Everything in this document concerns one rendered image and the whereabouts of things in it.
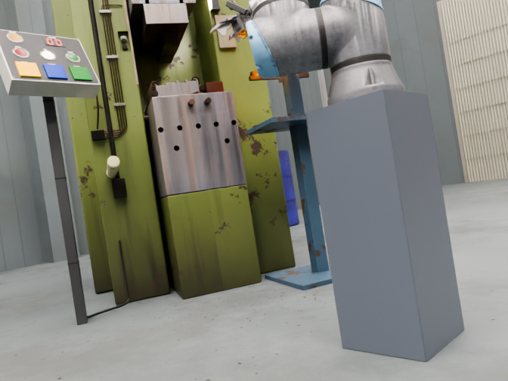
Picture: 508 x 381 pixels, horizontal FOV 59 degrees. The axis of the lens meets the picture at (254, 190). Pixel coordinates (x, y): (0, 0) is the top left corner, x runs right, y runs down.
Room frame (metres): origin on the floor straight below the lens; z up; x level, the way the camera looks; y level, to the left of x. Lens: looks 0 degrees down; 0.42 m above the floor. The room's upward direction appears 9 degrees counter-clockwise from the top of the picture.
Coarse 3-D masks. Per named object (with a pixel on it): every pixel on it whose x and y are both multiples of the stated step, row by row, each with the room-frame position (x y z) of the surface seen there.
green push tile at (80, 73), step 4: (72, 68) 1.80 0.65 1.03; (76, 68) 1.82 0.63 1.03; (80, 68) 1.83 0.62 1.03; (84, 68) 1.84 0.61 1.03; (72, 72) 1.79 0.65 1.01; (76, 72) 1.80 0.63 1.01; (80, 72) 1.82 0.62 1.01; (84, 72) 1.83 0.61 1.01; (88, 72) 1.84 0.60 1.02; (76, 76) 1.79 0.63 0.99; (80, 76) 1.80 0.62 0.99; (84, 76) 1.81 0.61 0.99; (88, 76) 1.83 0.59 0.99; (80, 80) 1.80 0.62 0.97; (84, 80) 1.81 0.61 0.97; (88, 80) 1.82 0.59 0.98
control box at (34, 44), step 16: (0, 32) 1.73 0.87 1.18; (16, 32) 1.77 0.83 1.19; (0, 48) 1.68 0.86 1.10; (16, 48) 1.71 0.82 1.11; (32, 48) 1.76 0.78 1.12; (48, 48) 1.81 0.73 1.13; (64, 48) 1.86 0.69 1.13; (80, 48) 1.91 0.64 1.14; (0, 64) 1.69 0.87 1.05; (64, 64) 1.80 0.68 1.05; (80, 64) 1.85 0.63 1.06; (16, 80) 1.63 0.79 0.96; (32, 80) 1.66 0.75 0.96; (48, 80) 1.71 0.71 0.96; (64, 80) 1.75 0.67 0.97; (96, 80) 1.85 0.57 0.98; (48, 96) 1.76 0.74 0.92; (64, 96) 1.80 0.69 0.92; (80, 96) 1.84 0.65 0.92
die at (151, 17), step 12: (144, 12) 2.07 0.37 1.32; (156, 12) 2.09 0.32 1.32; (168, 12) 2.10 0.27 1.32; (180, 12) 2.12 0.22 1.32; (144, 24) 2.12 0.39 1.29; (156, 24) 2.09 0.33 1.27; (168, 24) 2.11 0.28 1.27; (180, 24) 2.14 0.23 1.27; (144, 36) 2.22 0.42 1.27; (156, 36) 2.24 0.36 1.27; (180, 36) 2.29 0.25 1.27; (144, 48) 2.38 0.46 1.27; (156, 48) 2.41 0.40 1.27
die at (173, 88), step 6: (168, 84) 2.09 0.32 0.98; (174, 84) 2.10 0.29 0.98; (180, 84) 2.10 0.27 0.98; (186, 84) 2.11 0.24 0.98; (192, 84) 2.12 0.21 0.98; (156, 90) 2.07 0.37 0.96; (162, 90) 2.08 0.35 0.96; (168, 90) 2.09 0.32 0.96; (174, 90) 2.09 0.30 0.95; (180, 90) 2.10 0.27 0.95; (186, 90) 2.11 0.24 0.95; (192, 90) 2.12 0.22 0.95; (198, 90) 2.13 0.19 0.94
